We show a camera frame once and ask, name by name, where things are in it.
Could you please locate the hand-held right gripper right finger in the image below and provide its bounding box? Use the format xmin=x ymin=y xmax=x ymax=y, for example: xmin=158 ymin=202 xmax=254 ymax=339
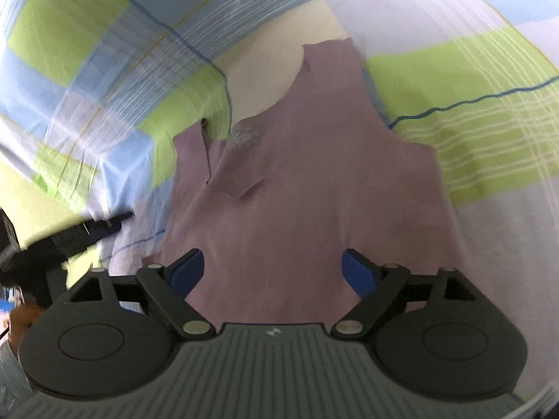
xmin=331 ymin=248 xmax=507 ymax=341

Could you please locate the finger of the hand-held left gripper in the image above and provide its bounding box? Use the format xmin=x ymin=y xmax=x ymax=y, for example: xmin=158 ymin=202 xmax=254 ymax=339
xmin=50 ymin=212 xmax=135 ymax=256

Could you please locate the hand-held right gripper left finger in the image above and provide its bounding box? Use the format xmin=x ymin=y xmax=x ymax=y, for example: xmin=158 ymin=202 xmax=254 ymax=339
xmin=52 ymin=249 xmax=217 ymax=341

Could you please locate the pink tank top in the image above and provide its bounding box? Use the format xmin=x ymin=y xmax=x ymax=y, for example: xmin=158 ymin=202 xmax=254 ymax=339
xmin=159 ymin=38 xmax=474 ymax=330

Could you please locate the person's left hand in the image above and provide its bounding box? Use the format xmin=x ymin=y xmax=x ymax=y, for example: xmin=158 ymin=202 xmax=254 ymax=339
xmin=6 ymin=303 xmax=46 ymax=354

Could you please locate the plaid bedsheet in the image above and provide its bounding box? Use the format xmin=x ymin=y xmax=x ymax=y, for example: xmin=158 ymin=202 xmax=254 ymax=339
xmin=0 ymin=0 xmax=559 ymax=402

